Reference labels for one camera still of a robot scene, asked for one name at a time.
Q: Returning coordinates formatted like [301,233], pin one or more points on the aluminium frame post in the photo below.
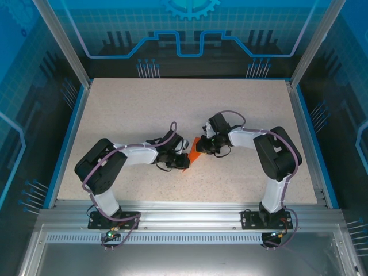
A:
[312,51]
[69,54]

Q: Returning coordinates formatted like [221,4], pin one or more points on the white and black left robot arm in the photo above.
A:
[100,175]

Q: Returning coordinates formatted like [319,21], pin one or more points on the grey metal tray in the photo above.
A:
[187,261]

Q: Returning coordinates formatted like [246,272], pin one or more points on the aluminium frame rail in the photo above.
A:
[187,215]

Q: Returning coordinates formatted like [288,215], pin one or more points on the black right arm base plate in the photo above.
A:
[250,220]

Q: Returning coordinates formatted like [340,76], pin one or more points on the aluminium side rail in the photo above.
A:
[300,115]

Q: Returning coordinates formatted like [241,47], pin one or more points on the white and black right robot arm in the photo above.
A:
[276,161]

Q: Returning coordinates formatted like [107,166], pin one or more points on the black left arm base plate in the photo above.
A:
[97,221]

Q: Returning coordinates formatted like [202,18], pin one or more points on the blue table edge strip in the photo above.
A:
[67,149]
[317,149]

